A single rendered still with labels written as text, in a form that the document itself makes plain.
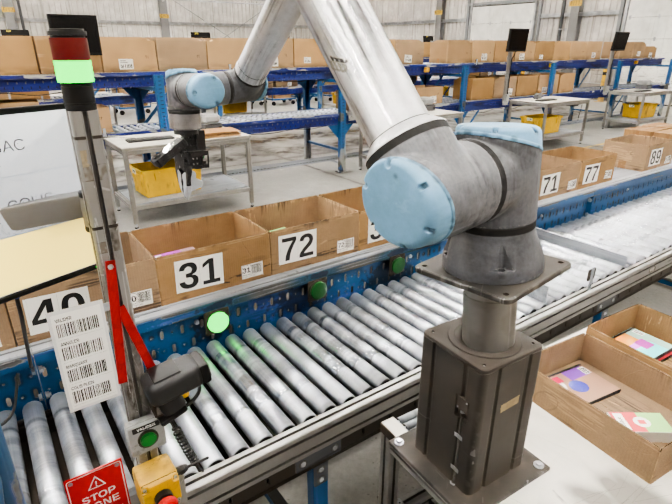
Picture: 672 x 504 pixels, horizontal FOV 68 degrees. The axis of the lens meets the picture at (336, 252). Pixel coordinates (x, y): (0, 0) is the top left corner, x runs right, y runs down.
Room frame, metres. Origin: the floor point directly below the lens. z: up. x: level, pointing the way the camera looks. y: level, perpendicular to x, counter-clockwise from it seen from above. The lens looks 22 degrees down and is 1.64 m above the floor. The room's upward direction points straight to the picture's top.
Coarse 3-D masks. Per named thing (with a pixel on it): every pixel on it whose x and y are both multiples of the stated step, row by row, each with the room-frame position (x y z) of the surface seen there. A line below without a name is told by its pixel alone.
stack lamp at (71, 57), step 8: (56, 40) 0.76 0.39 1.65; (64, 40) 0.76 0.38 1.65; (72, 40) 0.76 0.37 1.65; (80, 40) 0.77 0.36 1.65; (56, 48) 0.76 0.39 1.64; (64, 48) 0.75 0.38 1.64; (72, 48) 0.76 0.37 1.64; (80, 48) 0.77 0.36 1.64; (88, 48) 0.79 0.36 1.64; (56, 56) 0.76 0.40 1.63; (64, 56) 0.75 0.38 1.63; (72, 56) 0.76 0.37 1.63; (80, 56) 0.76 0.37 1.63; (88, 56) 0.78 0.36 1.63; (56, 64) 0.76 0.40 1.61; (64, 64) 0.75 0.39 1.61; (72, 64) 0.76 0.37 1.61; (80, 64) 0.76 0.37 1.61; (88, 64) 0.78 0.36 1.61; (56, 72) 0.76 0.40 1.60; (64, 72) 0.75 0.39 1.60; (72, 72) 0.76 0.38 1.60; (80, 72) 0.76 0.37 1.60; (88, 72) 0.77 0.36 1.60; (64, 80) 0.75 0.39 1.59; (72, 80) 0.76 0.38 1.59; (80, 80) 0.76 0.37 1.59; (88, 80) 0.77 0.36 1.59
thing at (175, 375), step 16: (192, 352) 0.82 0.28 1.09; (160, 368) 0.77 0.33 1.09; (176, 368) 0.77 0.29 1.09; (192, 368) 0.77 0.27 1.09; (208, 368) 0.79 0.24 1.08; (144, 384) 0.74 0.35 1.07; (160, 384) 0.73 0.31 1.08; (176, 384) 0.75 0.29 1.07; (192, 384) 0.76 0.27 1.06; (160, 400) 0.73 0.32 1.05; (176, 400) 0.76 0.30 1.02; (160, 416) 0.75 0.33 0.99; (176, 416) 0.75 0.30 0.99
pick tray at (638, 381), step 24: (576, 336) 1.26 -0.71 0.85; (552, 360) 1.21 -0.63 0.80; (576, 360) 1.27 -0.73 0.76; (600, 360) 1.22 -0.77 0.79; (624, 360) 1.17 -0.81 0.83; (552, 384) 1.05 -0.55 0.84; (624, 384) 1.15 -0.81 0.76; (648, 384) 1.10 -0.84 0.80; (552, 408) 1.04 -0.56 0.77; (576, 408) 0.98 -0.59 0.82; (600, 408) 1.05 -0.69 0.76; (624, 408) 1.05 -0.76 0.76; (648, 408) 1.05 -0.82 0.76; (576, 432) 0.97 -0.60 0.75; (600, 432) 0.92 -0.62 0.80; (624, 432) 0.88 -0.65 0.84; (624, 456) 0.87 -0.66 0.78; (648, 456) 0.83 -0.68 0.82; (648, 480) 0.82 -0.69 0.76
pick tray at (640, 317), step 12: (624, 312) 1.42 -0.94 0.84; (636, 312) 1.46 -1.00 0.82; (648, 312) 1.43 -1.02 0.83; (660, 312) 1.40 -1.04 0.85; (600, 324) 1.35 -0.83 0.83; (612, 324) 1.39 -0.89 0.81; (624, 324) 1.43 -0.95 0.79; (636, 324) 1.45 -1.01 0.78; (648, 324) 1.42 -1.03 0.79; (660, 324) 1.39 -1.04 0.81; (600, 336) 1.28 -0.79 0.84; (612, 336) 1.40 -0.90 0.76; (660, 336) 1.38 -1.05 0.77; (624, 348) 1.21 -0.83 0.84; (648, 360) 1.16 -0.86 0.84
